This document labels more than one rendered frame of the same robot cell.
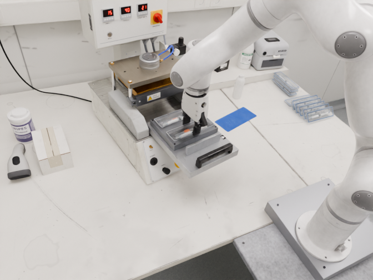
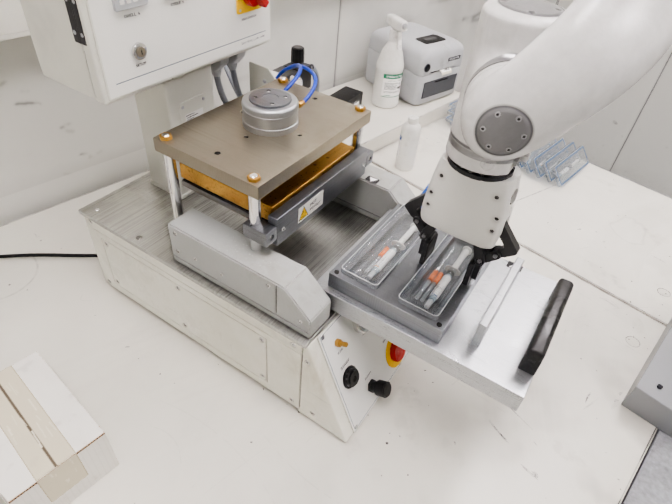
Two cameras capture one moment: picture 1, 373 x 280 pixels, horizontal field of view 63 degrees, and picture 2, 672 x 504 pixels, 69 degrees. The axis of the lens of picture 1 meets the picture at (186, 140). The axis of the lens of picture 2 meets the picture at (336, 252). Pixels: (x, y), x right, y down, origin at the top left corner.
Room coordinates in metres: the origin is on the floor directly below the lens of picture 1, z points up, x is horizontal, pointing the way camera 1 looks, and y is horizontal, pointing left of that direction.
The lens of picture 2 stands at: (0.45, 0.31, 1.45)
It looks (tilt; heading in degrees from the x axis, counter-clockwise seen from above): 42 degrees down; 339
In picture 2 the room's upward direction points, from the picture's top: 6 degrees clockwise
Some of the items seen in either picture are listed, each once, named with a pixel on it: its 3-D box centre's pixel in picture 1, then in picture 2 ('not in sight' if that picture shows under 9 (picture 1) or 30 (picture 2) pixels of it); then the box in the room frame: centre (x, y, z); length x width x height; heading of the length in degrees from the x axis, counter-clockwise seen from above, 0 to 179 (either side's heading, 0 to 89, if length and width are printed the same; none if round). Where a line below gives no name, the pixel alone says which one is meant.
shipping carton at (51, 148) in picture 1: (52, 149); (34, 435); (0.86, 0.55, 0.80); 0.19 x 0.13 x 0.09; 29
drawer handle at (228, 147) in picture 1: (215, 154); (548, 322); (0.74, -0.10, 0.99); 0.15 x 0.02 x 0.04; 130
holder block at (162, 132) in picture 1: (184, 125); (416, 264); (0.89, 0.02, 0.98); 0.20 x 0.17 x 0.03; 130
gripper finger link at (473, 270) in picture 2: (199, 129); (483, 265); (0.82, -0.04, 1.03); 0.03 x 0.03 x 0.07; 40
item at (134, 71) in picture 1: (149, 66); (262, 127); (1.12, 0.19, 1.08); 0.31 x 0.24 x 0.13; 130
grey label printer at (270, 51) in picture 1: (265, 49); (414, 62); (1.85, -0.43, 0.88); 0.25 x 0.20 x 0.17; 23
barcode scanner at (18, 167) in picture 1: (17, 158); not in sight; (0.80, 0.66, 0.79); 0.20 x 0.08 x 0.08; 29
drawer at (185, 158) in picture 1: (191, 135); (445, 285); (0.85, -0.01, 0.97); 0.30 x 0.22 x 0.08; 40
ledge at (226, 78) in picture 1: (220, 70); (344, 120); (1.71, -0.16, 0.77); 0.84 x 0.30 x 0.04; 119
